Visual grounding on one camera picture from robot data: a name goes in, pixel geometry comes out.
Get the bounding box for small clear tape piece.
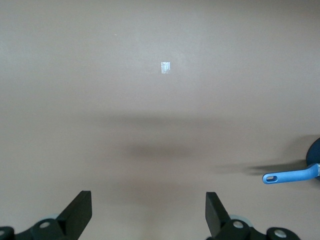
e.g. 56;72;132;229
160;61;172;75

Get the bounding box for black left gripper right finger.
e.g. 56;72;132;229
205;191;301;240

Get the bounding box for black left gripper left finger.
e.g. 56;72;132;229
0;190;93;240

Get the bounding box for black saucepan with blue handle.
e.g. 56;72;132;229
262;136;320;186

